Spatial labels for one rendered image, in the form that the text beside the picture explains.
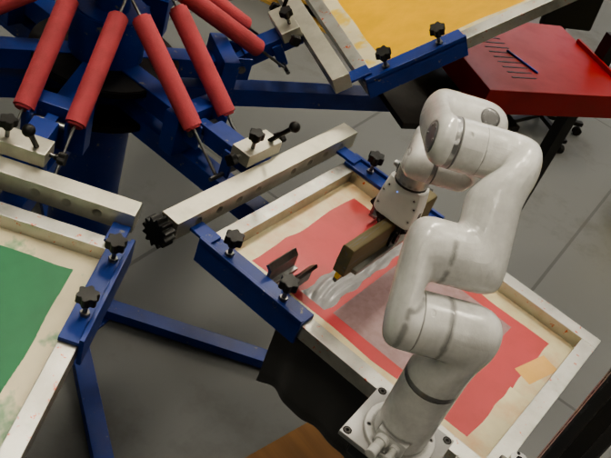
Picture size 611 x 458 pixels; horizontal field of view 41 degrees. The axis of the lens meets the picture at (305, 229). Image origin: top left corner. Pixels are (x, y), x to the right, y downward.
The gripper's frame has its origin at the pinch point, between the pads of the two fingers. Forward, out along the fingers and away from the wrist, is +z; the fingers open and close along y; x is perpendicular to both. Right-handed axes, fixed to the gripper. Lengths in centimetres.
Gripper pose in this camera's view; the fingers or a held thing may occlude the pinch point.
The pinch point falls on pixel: (386, 233)
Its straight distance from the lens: 187.6
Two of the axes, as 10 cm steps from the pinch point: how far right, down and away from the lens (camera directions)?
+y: 7.4, 5.8, -3.4
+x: 6.1, -3.6, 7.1
